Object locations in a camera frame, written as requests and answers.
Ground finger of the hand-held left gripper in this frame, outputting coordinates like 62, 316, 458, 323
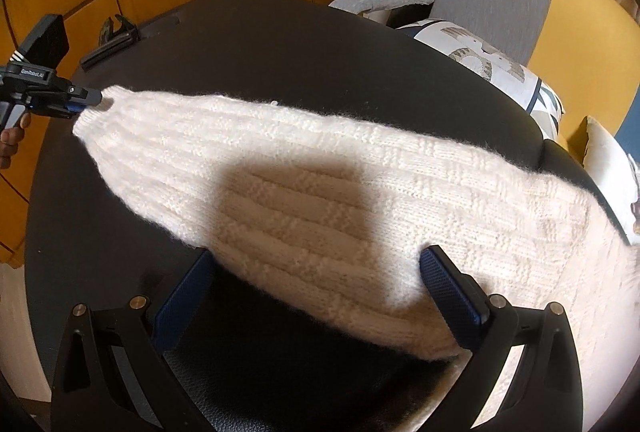
49, 84, 104, 108
27, 100, 86, 120

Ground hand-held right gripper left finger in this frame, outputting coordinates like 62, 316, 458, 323
50, 249, 226, 432

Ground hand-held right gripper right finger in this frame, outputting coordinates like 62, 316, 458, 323
419, 244, 583, 432

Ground white knit sweater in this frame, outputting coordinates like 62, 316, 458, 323
72, 84, 640, 432

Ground person's left hand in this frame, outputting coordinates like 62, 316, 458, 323
0, 117, 32, 171

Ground black binder clip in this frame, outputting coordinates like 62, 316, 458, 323
80, 14, 138, 73

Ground deer print white pillow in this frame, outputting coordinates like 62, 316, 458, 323
582, 114, 640, 245

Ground triangle pattern pillow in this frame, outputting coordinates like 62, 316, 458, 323
395, 18, 566, 143

